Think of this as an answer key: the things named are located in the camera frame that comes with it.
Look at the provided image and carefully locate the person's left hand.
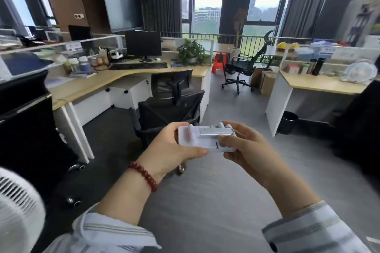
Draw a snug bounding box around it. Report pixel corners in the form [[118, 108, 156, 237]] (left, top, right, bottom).
[[135, 122, 209, 184]]

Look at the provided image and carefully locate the person's right hand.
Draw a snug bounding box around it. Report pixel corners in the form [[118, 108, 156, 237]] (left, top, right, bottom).
[[218, 121, 286, 192]]

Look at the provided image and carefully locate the white plastic device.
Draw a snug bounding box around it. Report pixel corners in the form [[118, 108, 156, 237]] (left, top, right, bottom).
[[178, 123, 237, 153]]

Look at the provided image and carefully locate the person's left forearm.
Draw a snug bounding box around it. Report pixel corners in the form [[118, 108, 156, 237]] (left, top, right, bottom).
[[44, 164, 163, 253]]

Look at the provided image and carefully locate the person's right forearm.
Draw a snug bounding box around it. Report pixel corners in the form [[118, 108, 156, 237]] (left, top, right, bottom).
[[261, 170, 371, 253]]

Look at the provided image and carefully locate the black mesh office chair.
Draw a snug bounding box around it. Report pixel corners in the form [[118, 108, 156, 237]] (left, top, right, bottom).
[[131, 69, 206, 176]]

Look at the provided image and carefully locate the black waste bin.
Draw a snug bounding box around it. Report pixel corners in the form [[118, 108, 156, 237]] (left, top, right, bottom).
[[277, 111, 300, 135]]

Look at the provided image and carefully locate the cardboard box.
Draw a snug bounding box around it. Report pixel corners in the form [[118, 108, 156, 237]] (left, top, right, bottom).
[[259, 70, 278, 98]]

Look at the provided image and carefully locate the black ergonomic chair with headrest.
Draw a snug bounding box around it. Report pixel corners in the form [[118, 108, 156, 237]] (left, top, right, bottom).
[[221, 30, 275, 95]]

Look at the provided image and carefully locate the red plastic stool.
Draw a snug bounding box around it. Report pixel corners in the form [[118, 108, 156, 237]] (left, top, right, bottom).
[[211, 53, 228, 73]]

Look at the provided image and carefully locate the green potted plant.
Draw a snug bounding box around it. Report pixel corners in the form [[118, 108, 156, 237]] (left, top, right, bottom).
[[176, 39, 210, 67]]

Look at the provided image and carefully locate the black keyboard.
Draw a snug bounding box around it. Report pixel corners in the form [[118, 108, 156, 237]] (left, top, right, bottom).
[[108, 62, 168, 71]]

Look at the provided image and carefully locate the metal balcony railing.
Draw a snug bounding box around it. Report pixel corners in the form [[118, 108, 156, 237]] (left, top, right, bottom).
[[160, 32, 313, 63]]

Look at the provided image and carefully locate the wooden corner desk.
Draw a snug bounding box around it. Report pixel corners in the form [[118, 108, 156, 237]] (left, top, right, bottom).
[[47, 59, 213, 165]]

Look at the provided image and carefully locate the wooden desk with white panels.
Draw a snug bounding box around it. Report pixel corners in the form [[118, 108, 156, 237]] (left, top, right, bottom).
[[265, 68, 380, 138]]

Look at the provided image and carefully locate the black bottle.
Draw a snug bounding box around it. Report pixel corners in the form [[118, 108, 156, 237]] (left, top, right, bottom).
[[312, 57, 326, 76]]

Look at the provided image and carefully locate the black computer monitor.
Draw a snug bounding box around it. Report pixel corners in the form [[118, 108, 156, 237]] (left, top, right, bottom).
[[125, 30, 162, 63]]

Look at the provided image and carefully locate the black chair back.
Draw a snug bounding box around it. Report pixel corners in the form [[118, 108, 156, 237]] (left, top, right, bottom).
[[332, 79, 380, 177]]

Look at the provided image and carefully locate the jar with white lid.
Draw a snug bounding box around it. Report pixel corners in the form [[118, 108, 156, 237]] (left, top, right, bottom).
[[77, 56, 91, 74]]

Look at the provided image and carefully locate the white desk fan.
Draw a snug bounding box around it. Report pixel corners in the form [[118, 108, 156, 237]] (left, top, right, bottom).
[[341, 59, 379, 84]]

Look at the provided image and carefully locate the small black monitor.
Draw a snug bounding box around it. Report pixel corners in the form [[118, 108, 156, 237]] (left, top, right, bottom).
[[68, 25, 93, 42]]

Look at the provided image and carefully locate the large black office chair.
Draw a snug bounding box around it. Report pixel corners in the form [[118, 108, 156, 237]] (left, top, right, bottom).
[[0, 70, 87, 207]]

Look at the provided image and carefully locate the glass desk partition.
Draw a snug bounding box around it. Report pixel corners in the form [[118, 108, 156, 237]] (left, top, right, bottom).
[[0, 34, 124, 80]]

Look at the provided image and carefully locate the white floor fan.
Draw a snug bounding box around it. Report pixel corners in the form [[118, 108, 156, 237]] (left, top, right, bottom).
[[0, 167, 47, 253]]

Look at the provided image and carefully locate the red bead bracelet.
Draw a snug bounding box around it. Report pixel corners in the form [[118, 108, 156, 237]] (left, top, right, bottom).
[[128, 161, 158, 193]]

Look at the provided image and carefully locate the large wall display screen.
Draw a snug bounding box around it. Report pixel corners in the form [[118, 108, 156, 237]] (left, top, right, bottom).
[[102, 0, 145, 34]]

